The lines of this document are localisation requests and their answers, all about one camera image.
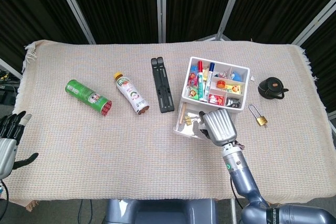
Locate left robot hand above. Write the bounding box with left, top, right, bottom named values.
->
left=0, top=111, right=39, bottom=180

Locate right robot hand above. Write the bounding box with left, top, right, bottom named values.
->
left=198, top=108, right=238, bottom=147

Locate clear plastic drawer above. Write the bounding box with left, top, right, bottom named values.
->
left=172, top=102, right=237, bottom=140

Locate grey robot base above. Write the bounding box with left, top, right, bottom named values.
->
left=104, top=198, right=218, bottom=224

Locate red white candy packet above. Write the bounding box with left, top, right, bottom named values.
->
left=209, top=94, right=226, bottom=105

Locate black white wrapped item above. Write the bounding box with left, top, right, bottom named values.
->
left=226, top=97, right=241, bottom=108

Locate wooden stick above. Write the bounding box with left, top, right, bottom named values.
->
left=179, top=104, right=187, bottom=124

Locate yellow snack packet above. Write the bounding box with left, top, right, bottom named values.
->
left=225, top=83, right=242, bottom=94

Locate brass padlock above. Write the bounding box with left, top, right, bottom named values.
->
left=248, top=103, right=269, bottom=129

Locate blue capped white marker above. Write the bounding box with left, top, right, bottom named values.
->
left=202, top=62, right=216, bottom=102

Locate red cartoon snack packet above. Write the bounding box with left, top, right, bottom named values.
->
left=188, top=72, right=199, bottom=86

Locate black folding laptop stand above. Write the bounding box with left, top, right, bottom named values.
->
left=150, top=56, right=175, bottom=114

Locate white table leg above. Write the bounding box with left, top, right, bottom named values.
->
left=230, top=198, right=236, bottom=224

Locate beige woven tablecloth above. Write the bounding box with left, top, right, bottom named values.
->
left=4, top=39, right=336, bottom=208

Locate white drink bottle yellow cap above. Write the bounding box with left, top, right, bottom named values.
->
left=113, top=72, right=150, bottom=115

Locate green chips can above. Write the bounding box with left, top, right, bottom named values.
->
left=65, top=79, right=113, bottom=116

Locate dark folding screen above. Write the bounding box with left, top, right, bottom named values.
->
left=0, top=0, right=336, bottom=120

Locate white drawer organizer box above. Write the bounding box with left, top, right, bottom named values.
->
left=180, top=56, right=251, bottom=116

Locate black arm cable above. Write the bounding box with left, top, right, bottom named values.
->
left=229, top=174, right=245, bottom=209

